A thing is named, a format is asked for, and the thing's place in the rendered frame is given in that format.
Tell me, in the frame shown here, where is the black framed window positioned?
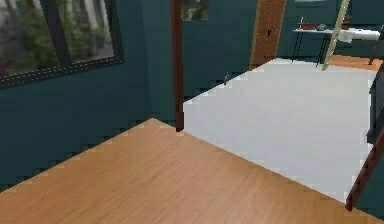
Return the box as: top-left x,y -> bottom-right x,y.
0,0 -> 126,90

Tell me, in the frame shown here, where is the cream door frame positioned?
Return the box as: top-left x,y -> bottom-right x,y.
321,0 -> 352,72

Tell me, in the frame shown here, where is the brown box on table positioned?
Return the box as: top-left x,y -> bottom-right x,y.
297,17 -> 317,31

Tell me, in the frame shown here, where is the white cloth roll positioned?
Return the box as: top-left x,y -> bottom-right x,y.
337,28 -> 381,44

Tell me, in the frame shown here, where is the white table with black legs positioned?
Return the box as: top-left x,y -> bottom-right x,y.
290,28 -> 335,67

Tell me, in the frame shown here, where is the small window with greenery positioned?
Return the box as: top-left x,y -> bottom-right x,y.
181,0 -> 210,22

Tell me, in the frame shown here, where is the dark red door frame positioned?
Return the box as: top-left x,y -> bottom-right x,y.
170,0 -> 185,133

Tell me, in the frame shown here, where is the dark grey cabinet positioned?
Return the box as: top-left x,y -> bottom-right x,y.
366,63 -> 384,145

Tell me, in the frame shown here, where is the brown wooden room door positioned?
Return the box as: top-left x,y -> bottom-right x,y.
249,0 -> 288,70

